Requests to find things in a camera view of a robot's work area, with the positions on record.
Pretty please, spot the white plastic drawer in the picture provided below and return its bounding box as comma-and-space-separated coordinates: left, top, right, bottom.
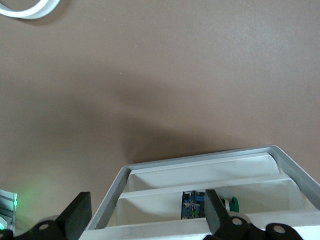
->
116, 177, 307, 227
128, 152, 281, 195
74, 212, 320, 240

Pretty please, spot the white drawer cabinet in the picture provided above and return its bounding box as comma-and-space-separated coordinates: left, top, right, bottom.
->
86, 144, 320, 240

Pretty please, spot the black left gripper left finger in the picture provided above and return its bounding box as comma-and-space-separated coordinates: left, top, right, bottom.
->
0, 191, 93, 240

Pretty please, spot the white curved plastic strip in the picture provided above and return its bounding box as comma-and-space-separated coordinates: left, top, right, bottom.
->
0, 0, 61, 21

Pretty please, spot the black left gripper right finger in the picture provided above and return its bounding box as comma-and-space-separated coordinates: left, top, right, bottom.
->
203, 189, 301, 240

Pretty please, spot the blue circuit board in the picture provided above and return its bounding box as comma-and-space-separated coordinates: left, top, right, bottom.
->
181, 191, 241, 221

